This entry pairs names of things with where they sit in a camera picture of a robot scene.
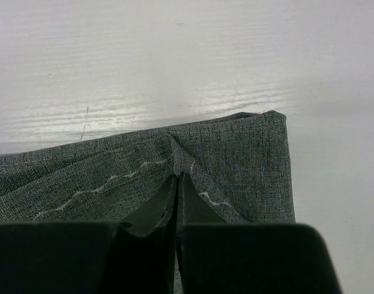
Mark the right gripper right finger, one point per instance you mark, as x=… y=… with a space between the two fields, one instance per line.
x=191 y=209

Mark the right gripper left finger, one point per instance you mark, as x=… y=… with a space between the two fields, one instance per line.
x=149 y=242

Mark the grey cloth napkin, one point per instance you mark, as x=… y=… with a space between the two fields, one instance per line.
x=239 y=164

